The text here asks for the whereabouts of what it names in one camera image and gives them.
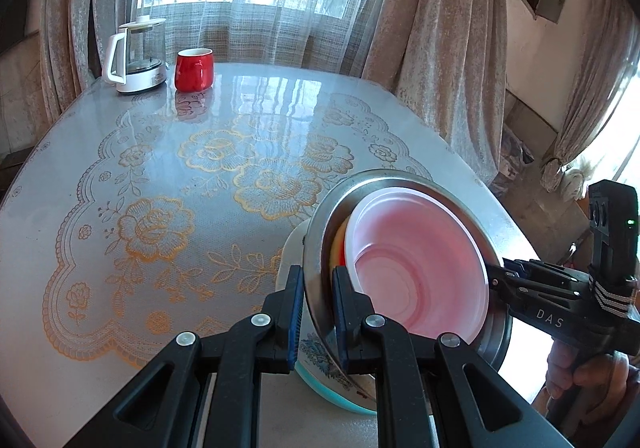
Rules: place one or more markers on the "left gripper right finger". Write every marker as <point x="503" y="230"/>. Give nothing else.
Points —
<point x="430" y="392"/>

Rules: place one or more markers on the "red plastic bowl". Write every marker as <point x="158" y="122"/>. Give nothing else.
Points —
<point x="418" y="263"/>

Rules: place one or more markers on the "person's right hand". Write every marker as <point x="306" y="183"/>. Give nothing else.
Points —
<point x="606" y="372"/>

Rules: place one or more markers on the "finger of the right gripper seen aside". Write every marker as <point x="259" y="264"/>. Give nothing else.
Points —
<point x="535" y="275"/>

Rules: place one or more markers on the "white rose garden plate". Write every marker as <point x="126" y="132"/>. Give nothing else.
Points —
<point x="292" y="253"/>

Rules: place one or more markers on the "yellow plastic bowl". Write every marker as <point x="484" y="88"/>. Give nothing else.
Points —
<point x="337" y="251"/>

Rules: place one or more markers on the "white plate red characters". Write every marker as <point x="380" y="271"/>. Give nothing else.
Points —
<point x="314" y="356"/>

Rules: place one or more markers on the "beige curtain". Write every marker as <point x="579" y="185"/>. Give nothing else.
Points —
<point x="446" y="61"/>

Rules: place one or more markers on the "white glass electric kettle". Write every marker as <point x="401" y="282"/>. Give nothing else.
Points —
<point x="135" y="59"/>

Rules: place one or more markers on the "red mug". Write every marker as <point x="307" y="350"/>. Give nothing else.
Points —
<point x="194" y="71"/>

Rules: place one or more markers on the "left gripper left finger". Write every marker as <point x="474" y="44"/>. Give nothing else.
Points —
<point x="204" y="391"/>

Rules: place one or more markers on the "teal plate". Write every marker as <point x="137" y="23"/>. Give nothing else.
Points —
<point x="329" y="395"/>

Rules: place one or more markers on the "stainless steel bowl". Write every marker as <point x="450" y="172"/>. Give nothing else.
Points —
<point x="335" y="207"/>

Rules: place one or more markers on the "floral table cover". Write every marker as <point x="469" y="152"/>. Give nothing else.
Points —
<point x="180" y="222"/>

